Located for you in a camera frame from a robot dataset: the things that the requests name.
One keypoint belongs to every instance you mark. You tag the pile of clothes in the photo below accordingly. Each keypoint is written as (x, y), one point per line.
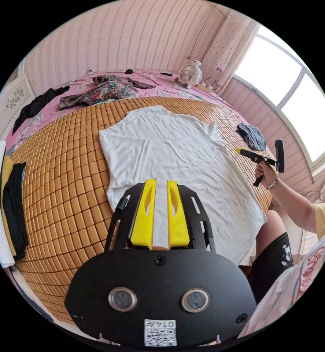
(12, 198)

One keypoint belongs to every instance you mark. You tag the blue gray garment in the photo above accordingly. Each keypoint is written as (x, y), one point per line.
(252, 136)

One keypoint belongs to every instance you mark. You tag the person's right forearm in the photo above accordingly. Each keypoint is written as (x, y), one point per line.
(295, 205)

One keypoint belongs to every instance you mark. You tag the floral print garment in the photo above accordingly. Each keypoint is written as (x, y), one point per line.
(104, 90)

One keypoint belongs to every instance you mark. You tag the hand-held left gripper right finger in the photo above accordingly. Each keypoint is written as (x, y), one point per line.
(180, 222)

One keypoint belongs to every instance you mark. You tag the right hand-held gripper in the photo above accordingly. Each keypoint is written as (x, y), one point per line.
(257, 158)

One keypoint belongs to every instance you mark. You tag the white power strip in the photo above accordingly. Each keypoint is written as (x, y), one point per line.
(206, 85)

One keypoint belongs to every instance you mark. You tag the person's right hand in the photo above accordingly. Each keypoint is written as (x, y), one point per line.
(267, 174)

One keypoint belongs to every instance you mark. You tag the window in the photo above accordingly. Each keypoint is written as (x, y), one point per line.
(297, 90)

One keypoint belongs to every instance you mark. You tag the pink dotted curtain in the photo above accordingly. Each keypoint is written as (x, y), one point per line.
(225, 49)

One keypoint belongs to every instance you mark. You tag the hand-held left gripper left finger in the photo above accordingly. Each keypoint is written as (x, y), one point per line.
(142, 220)

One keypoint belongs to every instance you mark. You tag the person's body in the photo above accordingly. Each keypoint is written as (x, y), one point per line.
(275, 264)

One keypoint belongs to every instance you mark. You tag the small white fan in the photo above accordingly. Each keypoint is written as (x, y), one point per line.
(190, 73)

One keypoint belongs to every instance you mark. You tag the pale gray shirt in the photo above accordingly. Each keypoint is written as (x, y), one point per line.
(178, 154)

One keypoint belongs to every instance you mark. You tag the black garment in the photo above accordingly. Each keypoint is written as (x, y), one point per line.
(37, 106)

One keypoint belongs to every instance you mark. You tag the bed with woven mat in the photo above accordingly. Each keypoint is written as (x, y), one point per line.
(69, 170)

